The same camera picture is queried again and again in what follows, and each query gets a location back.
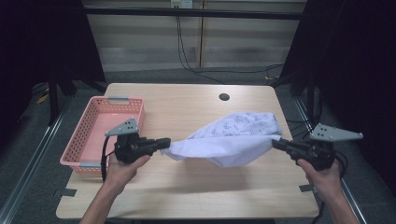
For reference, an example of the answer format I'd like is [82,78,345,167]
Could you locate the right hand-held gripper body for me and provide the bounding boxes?
[289,122,364,172]

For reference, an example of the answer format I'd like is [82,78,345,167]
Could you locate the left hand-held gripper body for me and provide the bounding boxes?
[104,117,157,165]

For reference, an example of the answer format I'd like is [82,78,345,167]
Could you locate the pink plastic basket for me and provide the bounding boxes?
[59,95,146,175]

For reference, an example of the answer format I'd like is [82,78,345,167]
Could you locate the white printed garment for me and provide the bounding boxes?
[160,111,283,169]

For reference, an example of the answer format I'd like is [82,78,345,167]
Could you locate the person's left hand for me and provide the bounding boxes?
[104,152,151,191]

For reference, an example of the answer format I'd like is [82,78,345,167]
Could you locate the person's right hand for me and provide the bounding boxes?
[296,158,344,201]

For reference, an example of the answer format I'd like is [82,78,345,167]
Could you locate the black tape piece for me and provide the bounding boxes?
[53,188,78,198]

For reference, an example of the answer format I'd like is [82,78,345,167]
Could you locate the black curtain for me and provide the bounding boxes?
[279,0,396,195]
[0,0,107,153]

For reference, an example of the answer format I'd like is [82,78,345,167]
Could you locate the black metal stand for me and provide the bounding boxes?
[46,70,108,127]

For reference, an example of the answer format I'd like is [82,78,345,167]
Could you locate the yellow object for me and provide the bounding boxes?
[35,92,50,105]

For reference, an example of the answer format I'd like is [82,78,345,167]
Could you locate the black horizontal bar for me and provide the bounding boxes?
[83,7,308,21]

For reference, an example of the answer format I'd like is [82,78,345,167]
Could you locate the black floor cables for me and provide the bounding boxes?
[285,92,324,146]

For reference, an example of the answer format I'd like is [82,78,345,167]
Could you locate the left hand-held gripper black cable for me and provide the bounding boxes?
[100,134,121,183]

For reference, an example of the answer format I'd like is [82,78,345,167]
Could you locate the hand-held gripper black cable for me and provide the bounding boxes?
[311,150,349,224]
[100,134,121,183]

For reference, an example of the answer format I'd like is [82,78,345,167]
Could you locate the right hand-held gripper black cable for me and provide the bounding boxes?
[311,150,349,224]

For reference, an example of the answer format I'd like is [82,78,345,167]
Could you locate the metal floor rail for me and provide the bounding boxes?
[292,95,369,224]
[0,92,75,224]

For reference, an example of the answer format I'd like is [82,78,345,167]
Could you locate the black power cable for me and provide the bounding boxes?
[176,7,227,85]
[178,15,285,76]

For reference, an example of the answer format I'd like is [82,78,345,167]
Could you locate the white wall socket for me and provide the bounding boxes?
[170,0,194,9]

